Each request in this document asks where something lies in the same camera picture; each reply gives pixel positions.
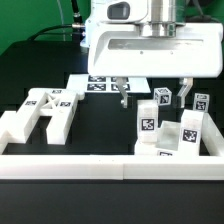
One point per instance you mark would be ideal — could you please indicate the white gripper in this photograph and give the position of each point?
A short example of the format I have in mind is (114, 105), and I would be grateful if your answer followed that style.
(120, 51)

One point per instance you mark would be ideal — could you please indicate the white chair seat plate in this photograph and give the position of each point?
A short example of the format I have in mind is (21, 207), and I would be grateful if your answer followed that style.
(167, 142)

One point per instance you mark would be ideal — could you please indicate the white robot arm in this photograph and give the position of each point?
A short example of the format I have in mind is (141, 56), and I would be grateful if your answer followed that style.
(154, 18)

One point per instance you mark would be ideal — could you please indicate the white chair back piece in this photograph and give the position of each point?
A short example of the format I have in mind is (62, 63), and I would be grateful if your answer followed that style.
(58, 104)

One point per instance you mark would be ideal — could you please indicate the white fiducial marker sheet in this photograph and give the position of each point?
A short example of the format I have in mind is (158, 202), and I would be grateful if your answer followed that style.
(93, 84)

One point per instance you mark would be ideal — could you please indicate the white U-shaped fence frame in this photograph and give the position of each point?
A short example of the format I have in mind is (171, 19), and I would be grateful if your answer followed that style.
(104, 167)

